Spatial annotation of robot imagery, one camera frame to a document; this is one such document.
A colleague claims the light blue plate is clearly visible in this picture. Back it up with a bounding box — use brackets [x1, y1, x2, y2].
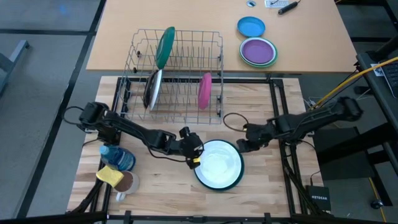
[237, 16, 267, 38]

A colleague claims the white mug with brown drink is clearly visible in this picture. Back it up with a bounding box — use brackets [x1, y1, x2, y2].
[113, 170, 140, 202]

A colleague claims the black desk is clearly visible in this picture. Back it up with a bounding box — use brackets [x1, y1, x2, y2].
[356, 51, 398, 175]

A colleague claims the black keyboard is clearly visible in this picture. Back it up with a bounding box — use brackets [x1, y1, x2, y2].
[381, 60, 398, 100]

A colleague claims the black table frame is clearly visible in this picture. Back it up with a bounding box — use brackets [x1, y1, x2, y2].
[67, 76, 330, 224]

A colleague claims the white plate with green underside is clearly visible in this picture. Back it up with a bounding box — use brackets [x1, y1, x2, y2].
[193, 139, 246, 192]

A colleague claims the white printed label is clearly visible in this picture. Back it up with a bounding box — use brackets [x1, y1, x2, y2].
[371, 63, 386, 78]

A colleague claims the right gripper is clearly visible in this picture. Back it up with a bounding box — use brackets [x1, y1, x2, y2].
[236, 119, 277, 154]

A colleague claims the grey wire dish rack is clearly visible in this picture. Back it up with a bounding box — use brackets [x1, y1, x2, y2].
[119, 28, 225, 126]

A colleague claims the black and white plate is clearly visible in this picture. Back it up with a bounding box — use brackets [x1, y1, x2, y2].
[149, 68, 164, 111]

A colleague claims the light wood desk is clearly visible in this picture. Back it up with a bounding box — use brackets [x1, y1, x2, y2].
[86, 0, 358, 74]

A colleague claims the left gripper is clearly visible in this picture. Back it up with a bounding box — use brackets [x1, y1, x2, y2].
[177, 126, 205, 170]

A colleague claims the yellow sponge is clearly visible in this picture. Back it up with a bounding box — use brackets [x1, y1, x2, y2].
[95, 164, 124, 188]

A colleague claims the blue water bottle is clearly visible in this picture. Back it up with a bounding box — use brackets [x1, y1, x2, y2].
[99, 144, 136, 172]

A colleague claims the light green plate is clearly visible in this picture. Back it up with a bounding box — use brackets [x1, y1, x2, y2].
[238, 36, 279, 68]

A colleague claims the yellow cable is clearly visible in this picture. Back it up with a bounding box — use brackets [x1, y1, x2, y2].
[310, 56, 398, 113]

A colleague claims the black cable bundle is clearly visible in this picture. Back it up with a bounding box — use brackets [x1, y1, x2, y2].
[281, 146, 315, 215]
[70, 179, 105, 215]

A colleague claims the pink plate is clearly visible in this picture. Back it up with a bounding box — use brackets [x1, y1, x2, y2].
[197, 72, 213, 111]

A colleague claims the black handheld tool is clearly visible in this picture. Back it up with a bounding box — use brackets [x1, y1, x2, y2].
[277, 1, 301, 16]

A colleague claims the black Netgear network switch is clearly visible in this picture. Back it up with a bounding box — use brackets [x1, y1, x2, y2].
[305, 185, 332, 212]

